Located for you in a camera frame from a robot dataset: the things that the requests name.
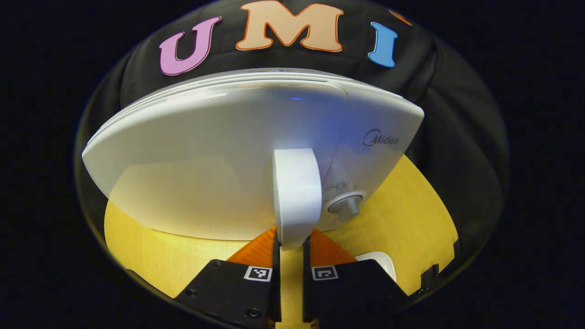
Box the white square plate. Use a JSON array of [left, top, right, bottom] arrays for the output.
[[356, 252, 396, 282]]

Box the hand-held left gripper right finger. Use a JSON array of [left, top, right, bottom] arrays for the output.
[[303, 228, 410, 327]]

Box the white microwave oven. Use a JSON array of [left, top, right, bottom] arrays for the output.
[[82, 69, 425, 251]]

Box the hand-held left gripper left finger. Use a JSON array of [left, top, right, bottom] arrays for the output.
[[176, 227, 282, 329]]

